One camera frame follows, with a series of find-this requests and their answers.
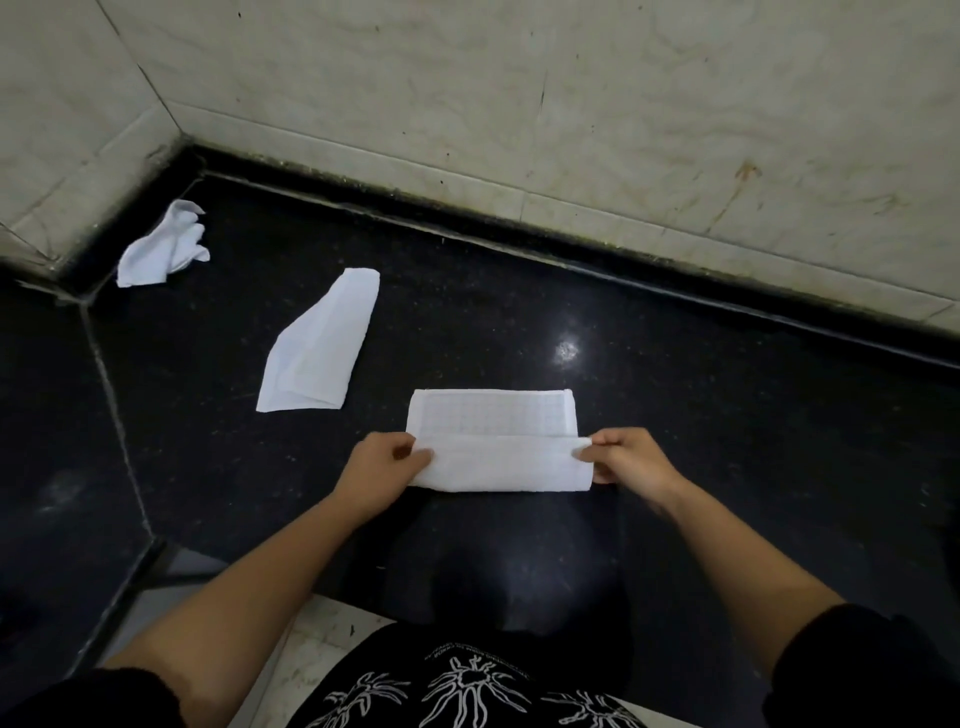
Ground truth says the person's left forearm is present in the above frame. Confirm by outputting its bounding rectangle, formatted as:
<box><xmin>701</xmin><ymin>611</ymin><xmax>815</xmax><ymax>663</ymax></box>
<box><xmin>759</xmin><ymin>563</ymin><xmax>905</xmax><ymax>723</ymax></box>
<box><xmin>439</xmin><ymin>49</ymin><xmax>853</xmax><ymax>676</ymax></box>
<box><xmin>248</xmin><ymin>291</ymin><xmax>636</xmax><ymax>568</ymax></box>
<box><xmin>104</xmin><ymin>494</ymin><xmax>376</xmax><ymax>728</ymax></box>

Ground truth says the person's right forearm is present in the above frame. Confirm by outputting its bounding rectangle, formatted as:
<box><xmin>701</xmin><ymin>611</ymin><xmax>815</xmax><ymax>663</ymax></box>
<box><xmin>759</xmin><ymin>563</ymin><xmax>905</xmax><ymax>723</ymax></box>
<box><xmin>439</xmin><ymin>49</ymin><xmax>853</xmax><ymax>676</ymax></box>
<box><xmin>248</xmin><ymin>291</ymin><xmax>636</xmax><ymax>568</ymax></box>
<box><xmin>659</xmin><ymin>479</ymin><xmax>845</xmax><ymax>676</ymax></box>

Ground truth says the person's right hand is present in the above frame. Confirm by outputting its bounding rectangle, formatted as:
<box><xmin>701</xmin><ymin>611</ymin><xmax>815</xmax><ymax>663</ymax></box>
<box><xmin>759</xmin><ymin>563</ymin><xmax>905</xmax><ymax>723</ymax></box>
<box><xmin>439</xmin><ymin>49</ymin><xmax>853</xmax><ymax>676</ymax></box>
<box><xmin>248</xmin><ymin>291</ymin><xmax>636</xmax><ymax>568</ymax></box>
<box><xmin>575</xmin><ymin>427</ymin><xmax>688</xmax><ymax>511</ymax></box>

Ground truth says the grey cabinet door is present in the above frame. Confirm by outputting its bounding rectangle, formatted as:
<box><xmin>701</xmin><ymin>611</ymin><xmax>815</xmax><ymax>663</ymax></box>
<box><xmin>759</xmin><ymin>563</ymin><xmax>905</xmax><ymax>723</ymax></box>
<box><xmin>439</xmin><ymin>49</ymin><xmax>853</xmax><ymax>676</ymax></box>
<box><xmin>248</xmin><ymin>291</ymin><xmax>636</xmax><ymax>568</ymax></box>
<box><xmin>93</xmin><ymin>543</ymin><xmax>230</xmax><ymax>669</ymax></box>

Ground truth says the white terry cloth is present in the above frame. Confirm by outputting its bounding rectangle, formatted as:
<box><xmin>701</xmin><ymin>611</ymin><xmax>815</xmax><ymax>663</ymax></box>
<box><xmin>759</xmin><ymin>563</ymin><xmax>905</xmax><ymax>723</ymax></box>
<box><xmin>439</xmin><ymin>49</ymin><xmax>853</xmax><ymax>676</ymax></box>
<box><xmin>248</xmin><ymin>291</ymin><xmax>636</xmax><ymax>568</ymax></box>
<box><xmin>404</xmin><ymin>388</ymin><xmax>595</xmax><ymax>494</ymax></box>

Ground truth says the person's left hand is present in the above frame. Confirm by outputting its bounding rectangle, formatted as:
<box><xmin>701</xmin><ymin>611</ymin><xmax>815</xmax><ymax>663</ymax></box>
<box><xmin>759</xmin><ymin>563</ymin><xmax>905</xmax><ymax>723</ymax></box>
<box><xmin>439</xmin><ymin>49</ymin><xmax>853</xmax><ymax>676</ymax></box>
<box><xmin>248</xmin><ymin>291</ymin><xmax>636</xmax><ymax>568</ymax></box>
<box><xmin>333</xmin><ymin>432</ymin><xmax>435</xmax><ymax>524</ymax></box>

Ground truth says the group of white cloths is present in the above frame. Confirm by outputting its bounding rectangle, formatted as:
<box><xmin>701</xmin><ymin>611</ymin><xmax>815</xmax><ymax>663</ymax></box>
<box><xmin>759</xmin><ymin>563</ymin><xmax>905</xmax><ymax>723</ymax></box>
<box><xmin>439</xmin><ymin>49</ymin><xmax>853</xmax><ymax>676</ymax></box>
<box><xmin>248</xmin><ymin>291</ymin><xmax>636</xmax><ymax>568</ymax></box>
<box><xmin>116</xmin><ymin>198</ymin><xmax>382</xmax><ymax>414</ymax></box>

